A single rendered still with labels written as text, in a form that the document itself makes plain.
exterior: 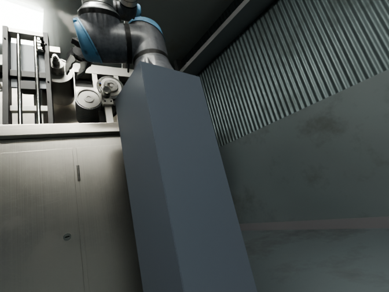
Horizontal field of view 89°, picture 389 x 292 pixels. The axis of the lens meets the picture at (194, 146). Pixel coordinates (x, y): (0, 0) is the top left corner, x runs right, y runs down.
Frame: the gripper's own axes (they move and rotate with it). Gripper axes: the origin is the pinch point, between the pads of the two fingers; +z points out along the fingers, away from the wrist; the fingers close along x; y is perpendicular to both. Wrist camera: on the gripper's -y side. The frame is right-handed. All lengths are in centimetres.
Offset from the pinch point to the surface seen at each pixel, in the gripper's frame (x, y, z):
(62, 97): 9.6, 30.8, 8.6
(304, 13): -137, 40, -153
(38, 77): 11.3, 1.1, 7.5
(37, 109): 4.6, -3.8, 20.7
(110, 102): -17.9, 9.4, 3.9
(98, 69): 6, 62, -24
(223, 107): -131, 137, -71
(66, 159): -16.6, -23.1, 33.8
